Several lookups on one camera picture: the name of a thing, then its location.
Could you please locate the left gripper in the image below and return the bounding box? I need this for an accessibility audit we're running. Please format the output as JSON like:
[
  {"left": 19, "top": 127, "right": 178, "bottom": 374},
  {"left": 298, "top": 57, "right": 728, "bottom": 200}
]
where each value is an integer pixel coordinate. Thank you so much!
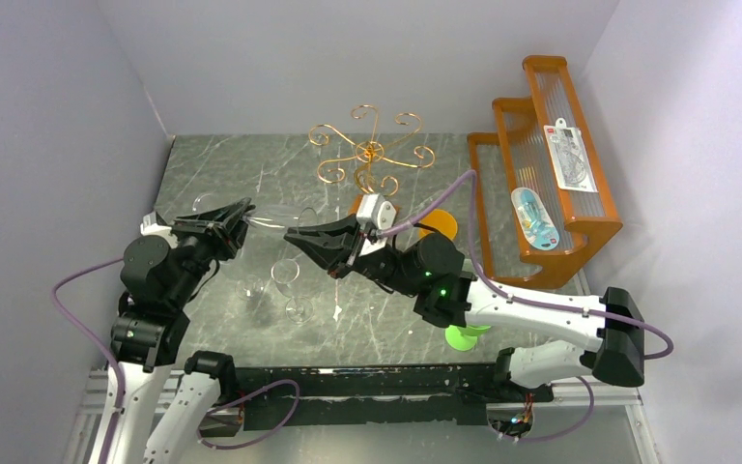
[{"left": 170, "top": 197, "right": 257, "bottom": 305}]

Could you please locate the clear wine glass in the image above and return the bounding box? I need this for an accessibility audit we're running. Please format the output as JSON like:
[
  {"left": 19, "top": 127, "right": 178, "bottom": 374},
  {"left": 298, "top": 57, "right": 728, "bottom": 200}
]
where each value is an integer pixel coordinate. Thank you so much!
[
  {"left": 271, "top": 258, "right": 314, "bottom": 324},
  {"left": 235, "top": 275, "right": 266, "bottom": 301},
  {"left": 191, "top": 192, "right": 319, "bottom": 234}
]

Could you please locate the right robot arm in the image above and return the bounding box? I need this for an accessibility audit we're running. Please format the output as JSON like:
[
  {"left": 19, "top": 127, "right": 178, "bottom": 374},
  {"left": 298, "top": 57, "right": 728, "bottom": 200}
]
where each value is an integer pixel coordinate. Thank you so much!
[{"left": 284, "top": 216, "right": 645, "bottom": 401}]

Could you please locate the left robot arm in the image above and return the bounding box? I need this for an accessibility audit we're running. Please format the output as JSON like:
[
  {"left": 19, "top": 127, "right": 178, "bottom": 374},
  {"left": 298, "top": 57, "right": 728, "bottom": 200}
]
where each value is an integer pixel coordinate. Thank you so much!
[{"left": 89, "top": 197, "right": 255, "bottom": 463}]

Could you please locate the orange plastic goblet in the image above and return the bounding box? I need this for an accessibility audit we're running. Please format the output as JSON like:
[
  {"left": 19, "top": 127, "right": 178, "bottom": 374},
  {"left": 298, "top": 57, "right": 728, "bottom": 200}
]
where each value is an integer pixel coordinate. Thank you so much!
[{"left": 416, "top": 208, "right": 459, "bottom": 241}]

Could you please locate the green plastic goblet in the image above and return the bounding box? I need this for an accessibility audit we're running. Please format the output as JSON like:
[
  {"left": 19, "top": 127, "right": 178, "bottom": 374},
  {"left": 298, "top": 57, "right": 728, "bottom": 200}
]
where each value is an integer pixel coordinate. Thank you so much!
[{"left": 444, "top": 325, "right": 491, "bottom": 352}]

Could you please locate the blue packaged item on shelf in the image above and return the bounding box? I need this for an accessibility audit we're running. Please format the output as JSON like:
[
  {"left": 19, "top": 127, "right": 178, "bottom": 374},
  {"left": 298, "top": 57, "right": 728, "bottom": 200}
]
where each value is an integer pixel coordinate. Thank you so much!
[{"left": 511, "top": 188, "right": 560, "bottom": 251}]

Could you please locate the orange wooden tiered shelf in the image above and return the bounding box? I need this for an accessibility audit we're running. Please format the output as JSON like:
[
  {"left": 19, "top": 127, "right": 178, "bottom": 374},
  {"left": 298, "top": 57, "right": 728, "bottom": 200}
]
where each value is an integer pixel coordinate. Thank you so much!
[{"left": 467, "top": 55, "right": 622, "bottom": 289}]

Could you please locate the white packaged item on shelf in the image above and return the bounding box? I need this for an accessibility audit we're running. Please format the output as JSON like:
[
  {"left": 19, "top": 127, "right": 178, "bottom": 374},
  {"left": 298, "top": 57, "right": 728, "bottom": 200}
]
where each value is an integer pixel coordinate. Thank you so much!
[{"left": 543, "top": 118, "right": 598, "bottom": 193}]

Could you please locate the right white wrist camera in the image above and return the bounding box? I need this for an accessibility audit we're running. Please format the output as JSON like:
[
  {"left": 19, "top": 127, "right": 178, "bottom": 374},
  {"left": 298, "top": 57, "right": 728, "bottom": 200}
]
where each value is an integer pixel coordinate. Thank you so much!
[{"left": 356, "top": 193, "right": 397, "bottom": 230}]

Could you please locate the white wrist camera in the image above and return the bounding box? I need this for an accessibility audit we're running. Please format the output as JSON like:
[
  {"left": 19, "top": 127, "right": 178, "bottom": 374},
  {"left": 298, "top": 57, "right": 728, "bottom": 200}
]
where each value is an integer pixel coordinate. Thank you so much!
[
  {"left": 356, "top": 193, "right": 397, "bottom": 230},
  {"left": 140, "top": 211, "right": 176, "bottom": 246}
]

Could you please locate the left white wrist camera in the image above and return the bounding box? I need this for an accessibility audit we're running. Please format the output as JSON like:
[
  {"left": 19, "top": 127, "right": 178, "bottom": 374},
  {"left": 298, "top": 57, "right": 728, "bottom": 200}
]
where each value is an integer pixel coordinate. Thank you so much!
[{"left": 140, "top": 211, "right": 176, "bottom": 246}]

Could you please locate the gold wire wine glass rack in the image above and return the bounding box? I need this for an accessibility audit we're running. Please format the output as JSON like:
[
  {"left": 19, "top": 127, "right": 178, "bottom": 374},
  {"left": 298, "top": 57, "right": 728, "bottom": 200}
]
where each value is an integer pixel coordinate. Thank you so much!
[{"left": 307, "top": 104, "right": 437, "bottom": 196}]

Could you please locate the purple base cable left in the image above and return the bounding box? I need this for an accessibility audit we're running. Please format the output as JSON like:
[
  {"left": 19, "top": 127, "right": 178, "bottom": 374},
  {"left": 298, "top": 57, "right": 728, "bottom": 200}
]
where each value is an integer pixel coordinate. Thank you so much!
[{"left": 194, "top": 378, "right": 301, "bottom": 451}]

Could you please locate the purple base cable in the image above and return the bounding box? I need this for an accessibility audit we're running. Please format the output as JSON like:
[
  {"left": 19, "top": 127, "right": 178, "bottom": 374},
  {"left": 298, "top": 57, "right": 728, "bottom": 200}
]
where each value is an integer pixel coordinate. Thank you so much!
[
  {"left": 194, "top": 378, "right": 301, "bottom": 451},
  {"left": 492, "top": 377, "right": 596, "bottom": 446}
]

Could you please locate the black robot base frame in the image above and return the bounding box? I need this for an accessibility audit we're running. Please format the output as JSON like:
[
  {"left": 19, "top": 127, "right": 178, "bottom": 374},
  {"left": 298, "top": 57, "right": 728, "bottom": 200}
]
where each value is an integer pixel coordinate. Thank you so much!
[{"left": 185, "top": 352, "right": 554, "bottom": 431}]

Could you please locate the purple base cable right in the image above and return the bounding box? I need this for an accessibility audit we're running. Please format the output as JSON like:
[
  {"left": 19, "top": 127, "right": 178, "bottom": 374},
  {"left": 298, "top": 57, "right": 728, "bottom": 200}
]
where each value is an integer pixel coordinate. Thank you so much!
[{"left": 492, "top": 377, "right": 596, "bottom": 446}]

